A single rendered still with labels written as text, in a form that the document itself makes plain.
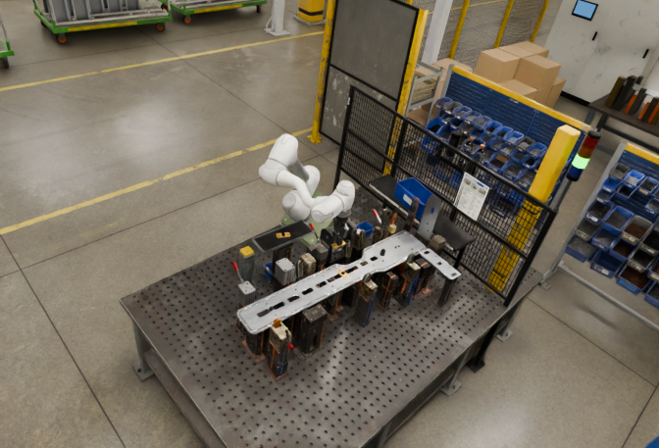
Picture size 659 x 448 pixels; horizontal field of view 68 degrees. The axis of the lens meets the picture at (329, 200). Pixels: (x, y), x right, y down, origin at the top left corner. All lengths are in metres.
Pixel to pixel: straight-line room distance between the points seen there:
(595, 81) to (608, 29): 0.82
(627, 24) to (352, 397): 7.51
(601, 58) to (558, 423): 6.47
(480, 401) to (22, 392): 3.14
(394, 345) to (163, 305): 1.46
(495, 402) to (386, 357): 1.21
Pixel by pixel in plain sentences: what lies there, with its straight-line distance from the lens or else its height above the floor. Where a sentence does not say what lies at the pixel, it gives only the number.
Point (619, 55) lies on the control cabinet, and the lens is 9.23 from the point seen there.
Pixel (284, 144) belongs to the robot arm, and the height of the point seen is 1.63.
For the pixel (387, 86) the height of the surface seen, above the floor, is 1.14.
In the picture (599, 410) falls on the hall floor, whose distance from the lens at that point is 4.46.
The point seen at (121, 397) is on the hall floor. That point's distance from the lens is 3.78.
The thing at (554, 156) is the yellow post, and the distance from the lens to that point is 3.14.
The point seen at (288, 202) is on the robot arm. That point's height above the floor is 1.05.
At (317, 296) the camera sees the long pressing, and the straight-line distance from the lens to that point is 2.92.
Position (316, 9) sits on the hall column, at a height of 0.29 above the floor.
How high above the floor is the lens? 3.17
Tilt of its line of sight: 37 degrees down
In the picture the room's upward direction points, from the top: 9 degrees clockwise
